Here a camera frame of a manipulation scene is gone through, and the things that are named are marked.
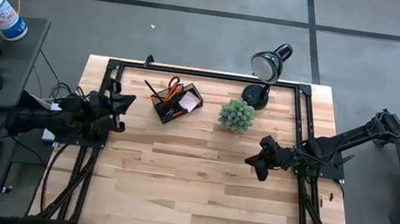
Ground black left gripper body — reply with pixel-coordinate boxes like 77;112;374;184
94;77;132;134

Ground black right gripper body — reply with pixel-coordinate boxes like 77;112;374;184
254;134;297;186

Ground black pen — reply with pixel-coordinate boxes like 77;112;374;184
141;79;169;104

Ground red-handled scissors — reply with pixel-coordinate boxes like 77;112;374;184
165;74;187;103

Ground pink sticky note pad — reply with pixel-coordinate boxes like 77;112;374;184
177;89;202;114

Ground black mesh desk organizer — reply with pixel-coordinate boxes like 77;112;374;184
151;78;206;129

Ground green artificial potted plant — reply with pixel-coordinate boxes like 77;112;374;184
216;96;258;134

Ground black desk lamp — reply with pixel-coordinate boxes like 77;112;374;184
239;38;294;115

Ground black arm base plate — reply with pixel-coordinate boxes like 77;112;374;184
51;112;112;150
289;144;349;181

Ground black aluminium table frame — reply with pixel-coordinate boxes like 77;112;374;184
27;49;371;224

